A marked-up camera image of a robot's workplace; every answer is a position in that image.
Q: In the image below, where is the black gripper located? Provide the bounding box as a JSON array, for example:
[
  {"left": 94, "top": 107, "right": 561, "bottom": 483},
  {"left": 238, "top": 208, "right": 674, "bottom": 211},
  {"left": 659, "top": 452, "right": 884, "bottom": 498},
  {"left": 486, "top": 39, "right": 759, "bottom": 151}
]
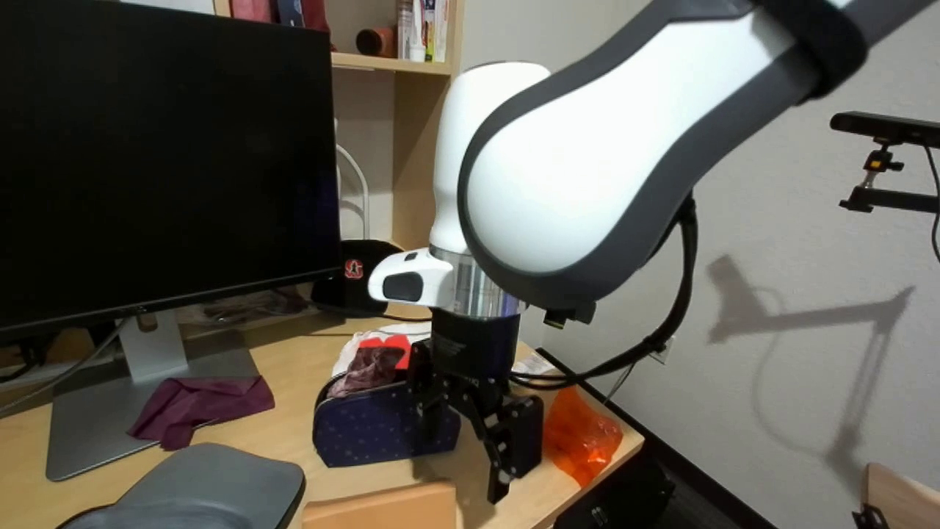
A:
[{"left": 421, "top": 310, "right": 548, "bottom": 508}]

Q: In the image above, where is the navy star print purse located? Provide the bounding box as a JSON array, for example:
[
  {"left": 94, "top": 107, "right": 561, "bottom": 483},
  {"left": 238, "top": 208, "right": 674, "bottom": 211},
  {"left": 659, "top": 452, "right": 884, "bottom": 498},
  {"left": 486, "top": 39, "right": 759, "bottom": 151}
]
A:
[{"left": 310, "top": 374, "right": 464, "bottom": 470}]

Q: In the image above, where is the black cap with red logo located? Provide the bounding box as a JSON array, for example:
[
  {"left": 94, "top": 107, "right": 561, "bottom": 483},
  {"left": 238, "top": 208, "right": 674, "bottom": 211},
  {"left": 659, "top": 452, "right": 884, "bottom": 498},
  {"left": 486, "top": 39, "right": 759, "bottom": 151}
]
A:
[{"left": 310, "top": 239, "right": 405, "bottom": 318}]

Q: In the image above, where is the orange plastic bag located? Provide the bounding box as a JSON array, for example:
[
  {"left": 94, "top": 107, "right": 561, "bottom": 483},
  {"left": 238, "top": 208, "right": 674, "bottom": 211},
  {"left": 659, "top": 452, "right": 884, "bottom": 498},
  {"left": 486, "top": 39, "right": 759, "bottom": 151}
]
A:
[{"left": 542, "top": 385, "right": 630, "bottom": 490}]

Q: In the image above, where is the white package with red item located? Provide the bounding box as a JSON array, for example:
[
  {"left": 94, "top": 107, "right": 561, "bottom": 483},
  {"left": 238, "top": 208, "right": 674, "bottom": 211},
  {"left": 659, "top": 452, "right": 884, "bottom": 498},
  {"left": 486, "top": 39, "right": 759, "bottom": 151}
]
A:
[{"left": 329, "top": 327, "right": 439, "bottom": 402}]

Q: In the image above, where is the clear plastic wrapped packet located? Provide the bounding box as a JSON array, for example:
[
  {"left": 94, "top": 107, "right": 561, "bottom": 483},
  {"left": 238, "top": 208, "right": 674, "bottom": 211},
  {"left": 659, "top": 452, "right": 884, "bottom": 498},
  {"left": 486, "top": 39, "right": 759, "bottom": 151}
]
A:
[{"left": 179, "top": 289, "right": 319, "bottom": 333}]

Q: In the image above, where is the purple cloth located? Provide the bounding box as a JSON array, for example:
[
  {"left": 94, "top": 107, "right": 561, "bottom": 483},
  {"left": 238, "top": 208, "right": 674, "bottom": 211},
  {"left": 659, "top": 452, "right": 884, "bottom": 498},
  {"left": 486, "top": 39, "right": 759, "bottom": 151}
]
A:
[{"left": 126, "top": 374, "right": 280, "bottom": 452}]

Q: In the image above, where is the light wooden shelf unit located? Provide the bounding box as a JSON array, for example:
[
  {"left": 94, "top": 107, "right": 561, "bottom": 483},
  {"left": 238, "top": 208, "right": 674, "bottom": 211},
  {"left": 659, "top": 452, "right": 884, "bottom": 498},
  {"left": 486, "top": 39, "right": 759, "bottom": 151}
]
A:
[{"left": 209, "top": 0, "right": 467, "bottom": 252}]

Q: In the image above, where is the wooden board with clamp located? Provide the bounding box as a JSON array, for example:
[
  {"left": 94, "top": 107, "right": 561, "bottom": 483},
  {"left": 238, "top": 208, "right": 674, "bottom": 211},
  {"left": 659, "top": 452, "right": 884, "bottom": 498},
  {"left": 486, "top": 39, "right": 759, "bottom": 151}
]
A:
[{"left": 849, "top": 461, "right": 940, "bottom": 529}]

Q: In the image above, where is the black computer monitor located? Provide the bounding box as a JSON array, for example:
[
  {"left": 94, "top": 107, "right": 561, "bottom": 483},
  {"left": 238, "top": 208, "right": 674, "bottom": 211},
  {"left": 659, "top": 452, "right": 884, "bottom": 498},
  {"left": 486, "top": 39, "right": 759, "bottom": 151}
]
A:
[{"left": 0, "top": 0, "right": 345, "bottom": 486}]

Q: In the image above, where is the white cable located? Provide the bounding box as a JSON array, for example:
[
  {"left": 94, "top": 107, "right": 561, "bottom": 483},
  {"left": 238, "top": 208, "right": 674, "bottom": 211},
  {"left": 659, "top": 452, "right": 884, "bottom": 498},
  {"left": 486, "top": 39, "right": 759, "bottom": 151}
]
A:
[{"left": 336, "top": 144, "right": 377, "bottom": 245}]

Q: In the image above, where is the black camera stand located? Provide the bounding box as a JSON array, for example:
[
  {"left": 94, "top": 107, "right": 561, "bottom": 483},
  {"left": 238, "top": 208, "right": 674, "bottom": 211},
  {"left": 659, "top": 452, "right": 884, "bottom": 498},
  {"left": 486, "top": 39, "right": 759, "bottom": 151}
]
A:
[{"left": 828, "top": 108, "right": 940, "bottom": 221}]

